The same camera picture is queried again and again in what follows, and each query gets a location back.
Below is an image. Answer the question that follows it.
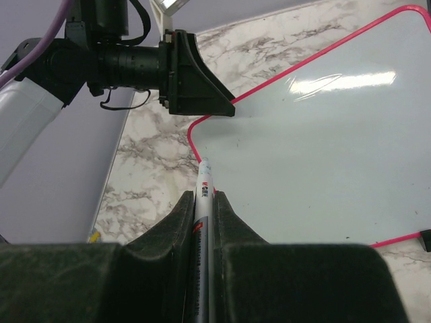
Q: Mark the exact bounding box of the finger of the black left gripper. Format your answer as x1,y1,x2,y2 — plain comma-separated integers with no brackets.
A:
168,30,235,117

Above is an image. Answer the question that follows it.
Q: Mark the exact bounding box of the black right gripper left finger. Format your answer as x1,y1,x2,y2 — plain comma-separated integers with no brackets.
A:
1,191,194,322

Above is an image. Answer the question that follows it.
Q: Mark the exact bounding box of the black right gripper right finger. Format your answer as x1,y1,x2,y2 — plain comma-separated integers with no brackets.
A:
213,191,409,322

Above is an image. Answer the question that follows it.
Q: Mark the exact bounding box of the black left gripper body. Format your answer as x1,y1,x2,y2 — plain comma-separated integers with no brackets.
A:
158,29,177,108

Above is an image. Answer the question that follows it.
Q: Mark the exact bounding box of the green capped whiteboard marker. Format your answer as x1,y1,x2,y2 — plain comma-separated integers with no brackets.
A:
189,158,215,322

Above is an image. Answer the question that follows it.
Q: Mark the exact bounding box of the pink framed whiteboard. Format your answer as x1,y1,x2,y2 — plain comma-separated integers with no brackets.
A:
188,5,430,246

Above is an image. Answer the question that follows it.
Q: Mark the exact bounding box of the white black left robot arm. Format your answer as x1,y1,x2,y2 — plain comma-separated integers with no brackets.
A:
1,1,235,181

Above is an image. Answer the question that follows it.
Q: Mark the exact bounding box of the yellow small object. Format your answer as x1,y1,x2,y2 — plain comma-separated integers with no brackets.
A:
88,230,102,244

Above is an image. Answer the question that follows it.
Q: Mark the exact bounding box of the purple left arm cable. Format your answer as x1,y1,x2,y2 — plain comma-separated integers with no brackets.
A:
0,0,77,88

